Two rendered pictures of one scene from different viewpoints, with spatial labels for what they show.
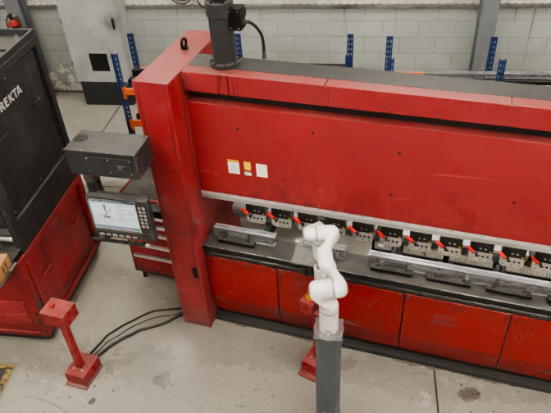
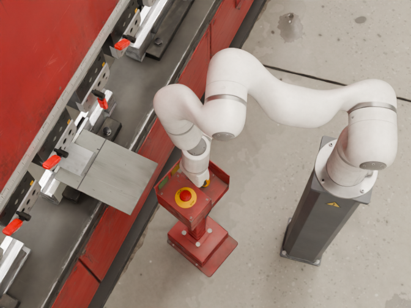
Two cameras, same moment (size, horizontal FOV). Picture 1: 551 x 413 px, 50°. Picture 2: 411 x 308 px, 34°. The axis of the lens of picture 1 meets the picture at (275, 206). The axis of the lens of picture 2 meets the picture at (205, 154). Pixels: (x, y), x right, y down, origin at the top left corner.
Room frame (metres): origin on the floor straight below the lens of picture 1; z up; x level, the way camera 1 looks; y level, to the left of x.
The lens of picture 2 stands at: (2.80, 0.41, 2.94)
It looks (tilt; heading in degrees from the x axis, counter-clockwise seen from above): 70 degrees down; 277
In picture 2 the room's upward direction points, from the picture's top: 2 degrees counter-clockwise
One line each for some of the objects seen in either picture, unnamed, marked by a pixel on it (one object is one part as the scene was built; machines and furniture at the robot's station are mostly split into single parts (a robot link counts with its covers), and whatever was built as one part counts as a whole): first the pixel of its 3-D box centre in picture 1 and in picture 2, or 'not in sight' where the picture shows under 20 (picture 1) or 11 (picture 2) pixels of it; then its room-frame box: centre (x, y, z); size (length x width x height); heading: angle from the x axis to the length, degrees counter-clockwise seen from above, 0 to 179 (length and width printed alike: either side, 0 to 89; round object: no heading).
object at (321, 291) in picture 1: (323, 296); (367, 142); (2.46, -0.25, 1.30); 0.19 x 0.12 x 0.24; 91
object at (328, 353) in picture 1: (328, 376); (320, 212); (2.46, -0.29, 0.50); 0.18 x 0.18 x 1.00; 80
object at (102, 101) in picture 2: not in sight; (99, 99); (3.21, -0.39, 1.13); 0.04 x 0.02 x 0.10; 160
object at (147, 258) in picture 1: (164, 227); not in sight; (4.17, 1.02, 0.50); 0.50 x 0.50 x 1.00; 70
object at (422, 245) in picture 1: (421, 238); not in sight; (3.05, -0.99, 1.19); 0.15 x 0.09 x 0.17; 70
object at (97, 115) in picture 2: (320, 247); (77, 144); (3.30, -0.31, 0.92); 0.39 x 0.06 x 0.10; 70
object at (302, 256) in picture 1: (307, 252); (106, 171); (3.18, -0.21, 1.00); 0.26 x 0.18 x 0.01; 160
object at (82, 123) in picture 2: not in sight; (69, 144); (3.31, -0.29, 0.99); 0.20 x 0.03 x 0.03; 70
